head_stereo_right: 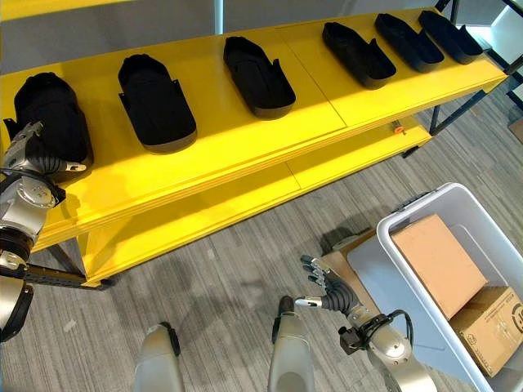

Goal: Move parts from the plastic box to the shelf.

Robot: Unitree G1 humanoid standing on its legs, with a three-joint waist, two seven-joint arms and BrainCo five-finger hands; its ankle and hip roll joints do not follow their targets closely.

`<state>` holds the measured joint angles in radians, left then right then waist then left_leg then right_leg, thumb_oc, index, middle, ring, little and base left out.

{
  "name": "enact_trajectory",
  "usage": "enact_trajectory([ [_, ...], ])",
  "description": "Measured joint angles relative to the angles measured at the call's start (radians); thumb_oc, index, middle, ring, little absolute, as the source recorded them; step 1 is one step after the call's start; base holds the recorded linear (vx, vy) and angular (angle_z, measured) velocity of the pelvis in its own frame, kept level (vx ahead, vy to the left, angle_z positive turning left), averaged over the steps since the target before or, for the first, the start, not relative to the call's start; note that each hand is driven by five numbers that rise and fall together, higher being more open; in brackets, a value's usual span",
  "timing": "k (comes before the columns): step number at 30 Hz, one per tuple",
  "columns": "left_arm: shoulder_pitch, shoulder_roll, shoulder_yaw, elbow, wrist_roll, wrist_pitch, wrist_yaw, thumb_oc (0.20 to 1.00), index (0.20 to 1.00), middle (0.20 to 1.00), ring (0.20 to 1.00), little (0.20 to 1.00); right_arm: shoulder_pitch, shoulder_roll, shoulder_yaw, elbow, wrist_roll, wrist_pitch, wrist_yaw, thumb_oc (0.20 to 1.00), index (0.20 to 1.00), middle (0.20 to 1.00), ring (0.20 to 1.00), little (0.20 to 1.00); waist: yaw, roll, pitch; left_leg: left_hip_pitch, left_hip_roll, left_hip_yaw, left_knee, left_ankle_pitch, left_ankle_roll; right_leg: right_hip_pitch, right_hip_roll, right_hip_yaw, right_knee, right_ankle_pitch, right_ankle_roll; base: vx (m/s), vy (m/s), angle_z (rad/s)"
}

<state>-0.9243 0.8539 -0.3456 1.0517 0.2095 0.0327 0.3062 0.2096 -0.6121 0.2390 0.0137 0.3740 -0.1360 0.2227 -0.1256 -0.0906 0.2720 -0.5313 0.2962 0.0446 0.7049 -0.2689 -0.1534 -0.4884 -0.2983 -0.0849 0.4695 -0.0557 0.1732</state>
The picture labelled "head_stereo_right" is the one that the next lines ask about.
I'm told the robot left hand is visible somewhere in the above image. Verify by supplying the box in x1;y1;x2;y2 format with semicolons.
2;118;87;177

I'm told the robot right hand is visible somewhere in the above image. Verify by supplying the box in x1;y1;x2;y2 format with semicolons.
293;254;369;324

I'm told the black sole-shaped part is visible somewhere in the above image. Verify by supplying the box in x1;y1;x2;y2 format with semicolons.
374;12;446;74
13;72;95;184
222;36;297;121
117;53;199;156
321;21;398;91
418;10;485;67

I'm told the plain brown cardboard box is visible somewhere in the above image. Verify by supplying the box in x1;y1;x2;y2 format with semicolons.
390;213;489;322

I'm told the narrow yellow shelf board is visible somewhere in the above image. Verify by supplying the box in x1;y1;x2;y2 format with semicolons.
83;115;434;287

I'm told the printed brown cardboard box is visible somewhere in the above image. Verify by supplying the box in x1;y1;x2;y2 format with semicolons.
449;285;523;378

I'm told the white plastic box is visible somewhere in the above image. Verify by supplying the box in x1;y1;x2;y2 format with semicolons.
375;181;523;392

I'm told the flat brown cardboard sheet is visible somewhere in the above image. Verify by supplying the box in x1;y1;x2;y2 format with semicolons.
320;228;379;314

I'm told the robot right leg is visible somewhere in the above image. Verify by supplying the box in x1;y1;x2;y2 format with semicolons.
267;295;316;392

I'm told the robot leg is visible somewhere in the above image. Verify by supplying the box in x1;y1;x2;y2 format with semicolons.
133;321;186;392
267;295;316;392

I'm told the robot left leg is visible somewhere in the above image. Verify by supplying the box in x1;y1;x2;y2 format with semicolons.
133;321;186;392

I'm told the black rack with white shelves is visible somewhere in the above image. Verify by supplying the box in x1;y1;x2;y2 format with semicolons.
432;0;523;101

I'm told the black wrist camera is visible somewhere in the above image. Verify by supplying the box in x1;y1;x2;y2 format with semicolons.
338;325;366;354

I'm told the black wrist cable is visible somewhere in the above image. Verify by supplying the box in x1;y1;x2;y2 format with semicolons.
367;309;415;348

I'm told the black metal shelf frame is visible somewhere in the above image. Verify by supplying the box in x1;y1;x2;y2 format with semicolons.
23;77;512;292

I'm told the white vertical post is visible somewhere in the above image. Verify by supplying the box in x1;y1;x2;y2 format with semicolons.
212;0;226;35

